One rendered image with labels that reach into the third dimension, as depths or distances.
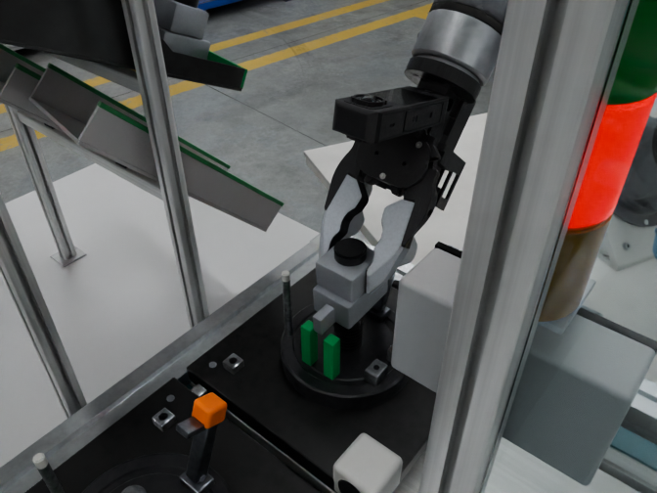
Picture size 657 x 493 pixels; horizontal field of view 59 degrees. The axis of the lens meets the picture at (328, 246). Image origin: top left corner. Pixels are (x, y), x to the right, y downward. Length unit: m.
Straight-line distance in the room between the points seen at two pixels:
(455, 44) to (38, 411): 0.62
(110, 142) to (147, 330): 0.32
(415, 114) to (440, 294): 0.22
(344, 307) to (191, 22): 0.35
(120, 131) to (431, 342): 0.39
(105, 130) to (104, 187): 0.57
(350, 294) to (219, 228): 0.51
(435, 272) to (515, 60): 0.15
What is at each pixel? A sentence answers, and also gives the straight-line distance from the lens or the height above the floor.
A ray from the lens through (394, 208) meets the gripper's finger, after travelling 0.52.
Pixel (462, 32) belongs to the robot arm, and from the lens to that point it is 0.54.
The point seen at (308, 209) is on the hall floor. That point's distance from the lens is 2.55.
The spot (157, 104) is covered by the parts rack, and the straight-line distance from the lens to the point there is 0.57.
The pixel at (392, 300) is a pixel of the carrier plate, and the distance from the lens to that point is 0.69.
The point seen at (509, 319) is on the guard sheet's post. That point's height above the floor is 1.28.
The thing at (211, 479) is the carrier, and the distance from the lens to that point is 0.52.
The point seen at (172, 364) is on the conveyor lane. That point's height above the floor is 0.95.
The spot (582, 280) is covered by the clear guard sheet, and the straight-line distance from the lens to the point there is 0.23.
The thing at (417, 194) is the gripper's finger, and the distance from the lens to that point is 0.51.
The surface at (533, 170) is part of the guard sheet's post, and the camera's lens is 0.20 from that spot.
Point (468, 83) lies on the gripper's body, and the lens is 0.54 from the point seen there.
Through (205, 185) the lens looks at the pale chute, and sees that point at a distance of 0.68.
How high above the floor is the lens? 1.44
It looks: 38 degrees down
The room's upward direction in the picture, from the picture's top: straight up
